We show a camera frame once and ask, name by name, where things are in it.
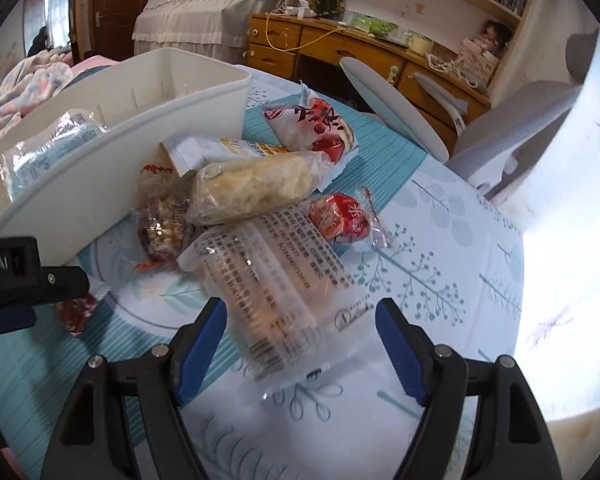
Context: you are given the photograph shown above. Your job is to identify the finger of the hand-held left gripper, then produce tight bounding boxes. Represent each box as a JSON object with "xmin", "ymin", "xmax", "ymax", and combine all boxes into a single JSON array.
[
  {"xmin": 0, "ymin": 304, "xmax": 37, "ymax": 341},
  {"xmin": 36, "ymin": 265, "xmax": 92, "ymax": 306}
]

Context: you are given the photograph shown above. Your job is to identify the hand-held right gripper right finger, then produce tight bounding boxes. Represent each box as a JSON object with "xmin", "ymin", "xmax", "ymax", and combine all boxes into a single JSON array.
[{"xmin": 375, "ymin": 297, "xmax": 556, "ymax": 480}]

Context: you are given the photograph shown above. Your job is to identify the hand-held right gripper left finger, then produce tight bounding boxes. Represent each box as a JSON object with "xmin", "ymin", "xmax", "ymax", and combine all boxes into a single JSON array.
[{"xmin": 40, "ymin": 297, "xmax": 228, "ymax": 480}]

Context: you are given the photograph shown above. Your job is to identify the dark red floral snack packet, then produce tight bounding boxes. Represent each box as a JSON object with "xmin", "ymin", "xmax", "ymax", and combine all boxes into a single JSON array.
[{"xmin": 55, "ymin": 295, "xmax": 101, "ymax": 338}]

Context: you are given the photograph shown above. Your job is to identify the clear wafer packet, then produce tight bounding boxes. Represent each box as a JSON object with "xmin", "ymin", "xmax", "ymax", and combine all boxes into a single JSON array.
[{"xmin": 177, "ymin": 205, "xmax": 376, "ymax": 401}]

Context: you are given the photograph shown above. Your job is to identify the white plastic storage bin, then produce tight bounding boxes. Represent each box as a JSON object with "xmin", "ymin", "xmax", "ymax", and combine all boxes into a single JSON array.
[{"xmin": 0, "ymin": 47, "xmax": 253, "ymax": 268}]

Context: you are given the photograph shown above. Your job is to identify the red-edged nut snack packet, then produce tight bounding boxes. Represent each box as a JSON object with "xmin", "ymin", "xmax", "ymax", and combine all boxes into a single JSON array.
[{"xmin": 135, "ymin": 162, "xmax": 201, "ymax": 273}]

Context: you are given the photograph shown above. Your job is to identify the clear blue label packet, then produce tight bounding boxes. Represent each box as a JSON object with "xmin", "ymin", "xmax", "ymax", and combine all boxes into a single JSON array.
[{"xmin": 0, "ymin": 109, "xmax": 108, "ymax": 201}]

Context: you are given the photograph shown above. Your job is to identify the red candy packet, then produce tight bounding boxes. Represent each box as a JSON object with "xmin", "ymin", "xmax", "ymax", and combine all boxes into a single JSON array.
[{"xmin": 307, "ymin": 187, "xmax": 398, "ymax": 251}]

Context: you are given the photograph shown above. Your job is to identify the bread roll packet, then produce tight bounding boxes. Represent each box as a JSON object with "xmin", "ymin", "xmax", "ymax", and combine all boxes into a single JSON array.
[{"xmin": 187, "ymin": 150, "xmax": 331, "ymax": 226}]

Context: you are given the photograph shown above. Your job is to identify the white yellow bar packet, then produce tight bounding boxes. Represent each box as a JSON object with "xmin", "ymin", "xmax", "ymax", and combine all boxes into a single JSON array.
[{"xmin": 160, "ymin": 136, "xmax": 291, "ymax": 176}]

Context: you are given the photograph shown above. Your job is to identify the red white snack packet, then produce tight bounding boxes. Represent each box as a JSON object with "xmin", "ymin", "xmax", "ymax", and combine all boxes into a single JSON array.
[{"xmin": 262, "ymin": 85, "xmax": 361, "ymax": 193}]

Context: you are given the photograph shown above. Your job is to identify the floral fleece blanket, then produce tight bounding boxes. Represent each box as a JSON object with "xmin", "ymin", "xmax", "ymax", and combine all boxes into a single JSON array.
[{"xmin": 0, "ymin": 50, "xmax": 76, "ymax": 151}]

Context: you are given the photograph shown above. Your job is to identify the white leaf print curtain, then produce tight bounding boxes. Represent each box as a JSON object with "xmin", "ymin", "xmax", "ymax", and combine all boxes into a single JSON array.
[{"xmin": 505, "ymin": 35, "xmax": 600, "ymax": 436}]

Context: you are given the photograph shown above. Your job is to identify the grey office chair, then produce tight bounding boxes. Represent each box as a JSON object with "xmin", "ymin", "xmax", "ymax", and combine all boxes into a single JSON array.
[{"xmin": 339, "ymin": 27, "xmax": 600, "ymax": 206}]

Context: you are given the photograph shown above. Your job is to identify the brown wooden door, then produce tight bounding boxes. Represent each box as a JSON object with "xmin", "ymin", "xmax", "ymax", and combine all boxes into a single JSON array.
[{"xmin": 72, "ymin": 0, "xmax": 156, "ymax": 61}]

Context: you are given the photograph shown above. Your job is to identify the printed cardboard box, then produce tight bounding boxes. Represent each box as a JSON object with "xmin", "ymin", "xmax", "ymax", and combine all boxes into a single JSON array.
[{"xmin": 460, "ymin": 47, "xmax": 501, "ymax": 86}]

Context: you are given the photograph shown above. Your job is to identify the cream lace furniture cover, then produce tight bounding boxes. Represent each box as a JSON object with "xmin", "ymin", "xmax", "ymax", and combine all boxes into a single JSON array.
[{"xmin": 131, "ymin": 0, "xmax": 286, "ymax": 58}]

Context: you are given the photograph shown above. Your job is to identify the wooden desk with drawers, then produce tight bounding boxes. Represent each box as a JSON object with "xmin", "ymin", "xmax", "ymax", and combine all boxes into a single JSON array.
[{"xmin": 245, "ymin": 10, "xmax": 493, "ymax": 143}]

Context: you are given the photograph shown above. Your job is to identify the cream mug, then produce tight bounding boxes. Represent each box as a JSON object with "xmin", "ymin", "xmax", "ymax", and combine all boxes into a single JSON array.
[{"xmin": 405, "ymin": 31, "xmax": 435, "ymax": 56}]

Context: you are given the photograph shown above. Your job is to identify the doll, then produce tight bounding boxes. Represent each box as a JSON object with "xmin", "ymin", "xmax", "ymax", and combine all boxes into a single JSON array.
[{"xmin": 472, "ymin": 20, "xmax": 513, "ymax": 58}]

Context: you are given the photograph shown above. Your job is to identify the green picture cards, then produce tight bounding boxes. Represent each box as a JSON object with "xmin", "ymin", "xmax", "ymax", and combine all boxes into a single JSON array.
[{"xmin": 352, "ymin": 12, "xmax": 398, "ymax": 36}]

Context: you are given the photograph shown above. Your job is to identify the dark patterned pouch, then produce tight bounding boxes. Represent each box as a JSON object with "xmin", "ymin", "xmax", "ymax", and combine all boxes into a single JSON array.
[{"xmin": 305, "ymin": 0, "xmax": 345, "ymax": 17}]

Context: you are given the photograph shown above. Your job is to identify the white corded device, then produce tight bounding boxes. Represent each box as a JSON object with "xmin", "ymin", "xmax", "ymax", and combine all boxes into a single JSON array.
[{"xmin": 427, "ymin": 52, "xmax": 488, "ymax": 93}]

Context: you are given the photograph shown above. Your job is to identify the yellow cable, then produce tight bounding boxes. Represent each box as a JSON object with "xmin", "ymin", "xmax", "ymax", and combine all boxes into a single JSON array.
[{"xmin": 264, "ymin": 10, "xmax": 346, "ymax": 53}]

